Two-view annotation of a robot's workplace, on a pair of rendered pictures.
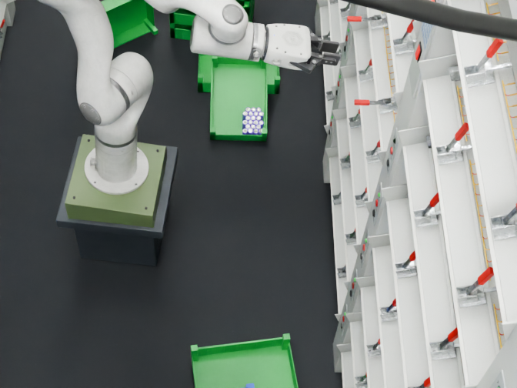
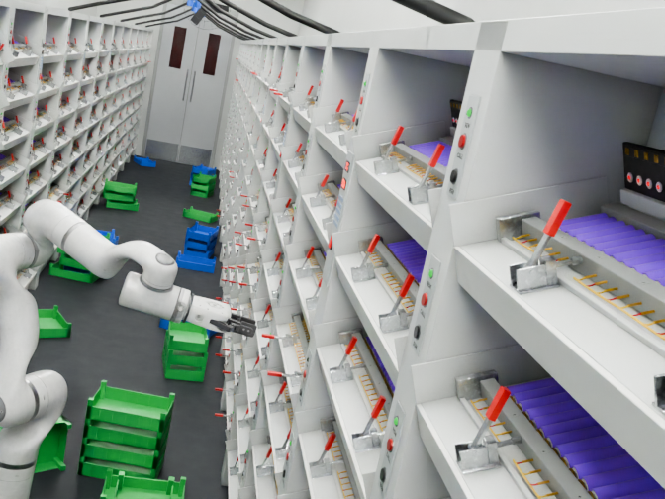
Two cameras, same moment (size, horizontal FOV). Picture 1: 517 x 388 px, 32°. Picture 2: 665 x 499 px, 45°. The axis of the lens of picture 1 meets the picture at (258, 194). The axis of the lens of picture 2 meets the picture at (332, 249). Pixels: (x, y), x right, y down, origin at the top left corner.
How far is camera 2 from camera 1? 0.99 m
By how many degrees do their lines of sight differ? 44
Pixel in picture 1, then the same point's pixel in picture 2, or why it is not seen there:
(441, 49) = (350, 221)
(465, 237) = (382, 305)
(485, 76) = (392, 165)
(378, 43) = (289, 352)
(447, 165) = (361, 282)
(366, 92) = (275, 418)
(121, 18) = not seen: hidden behind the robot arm
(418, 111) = (331, 299)
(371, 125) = (280, 437)
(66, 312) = not seen: outside the picture
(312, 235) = not seen: outside the picture
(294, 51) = (216, 310)
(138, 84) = (51, 392)
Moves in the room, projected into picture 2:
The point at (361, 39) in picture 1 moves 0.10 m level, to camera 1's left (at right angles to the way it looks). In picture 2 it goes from (271, 390) to (237, 384)
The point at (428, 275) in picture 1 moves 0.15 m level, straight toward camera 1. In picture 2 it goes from (345, 407) to (319, 439)
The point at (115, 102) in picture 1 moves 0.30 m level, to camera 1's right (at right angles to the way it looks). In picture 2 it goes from (25, 396) to (142, 415)
